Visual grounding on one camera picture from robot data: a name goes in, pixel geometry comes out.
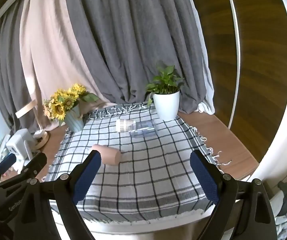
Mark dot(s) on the pink cylindrical cup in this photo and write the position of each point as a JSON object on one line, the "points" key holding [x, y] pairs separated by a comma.
{"points": [[109, 156]]}

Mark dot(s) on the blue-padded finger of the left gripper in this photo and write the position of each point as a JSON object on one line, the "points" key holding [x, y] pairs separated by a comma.
{"points": [[6, 163]]}

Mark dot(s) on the light blue ribbed vase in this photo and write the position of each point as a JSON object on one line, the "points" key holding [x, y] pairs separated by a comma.
{"points": [[74, 119]]}

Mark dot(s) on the beige pink curtain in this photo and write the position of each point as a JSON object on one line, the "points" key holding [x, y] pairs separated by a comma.
{"points": [[51, 57]]}

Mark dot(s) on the white plant pot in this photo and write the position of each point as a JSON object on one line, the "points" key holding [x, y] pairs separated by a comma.
{"points": [[167, 105]]}

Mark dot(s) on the dark wooden wardrobe panel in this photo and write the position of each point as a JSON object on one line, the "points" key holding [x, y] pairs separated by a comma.
{"points": [[246, 42]]}

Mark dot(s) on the yellow sunflower bouquet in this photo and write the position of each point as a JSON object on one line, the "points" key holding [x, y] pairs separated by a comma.
{"points": [[64, 100]]}

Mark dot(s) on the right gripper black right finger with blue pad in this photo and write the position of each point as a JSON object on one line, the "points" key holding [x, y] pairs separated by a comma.
{"points": [[220, 188]]}

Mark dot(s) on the green pothos plant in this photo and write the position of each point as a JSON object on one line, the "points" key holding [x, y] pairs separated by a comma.
{"points": [[166, 82]]}

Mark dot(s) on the checkered white black tablecloth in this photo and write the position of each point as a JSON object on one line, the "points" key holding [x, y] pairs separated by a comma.
{"points": [[153, 180]]}

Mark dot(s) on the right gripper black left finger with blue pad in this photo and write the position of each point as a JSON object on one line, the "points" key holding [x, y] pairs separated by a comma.
{"points": [[71, 188]]}

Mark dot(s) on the clear plastic cup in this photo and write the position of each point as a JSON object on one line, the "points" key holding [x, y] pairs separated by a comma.
{"points": [[143, 129]]}

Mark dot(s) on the white appliance box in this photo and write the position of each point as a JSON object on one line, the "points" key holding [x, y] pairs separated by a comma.
{"points": [[22, 144]]}

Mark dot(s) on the houndstooth paper cup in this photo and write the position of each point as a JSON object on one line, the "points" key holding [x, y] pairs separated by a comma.
{"points": [[125, 125]]}

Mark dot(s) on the grey curtain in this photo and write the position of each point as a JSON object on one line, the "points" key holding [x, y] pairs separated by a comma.
{"points": [[123, 42]]}

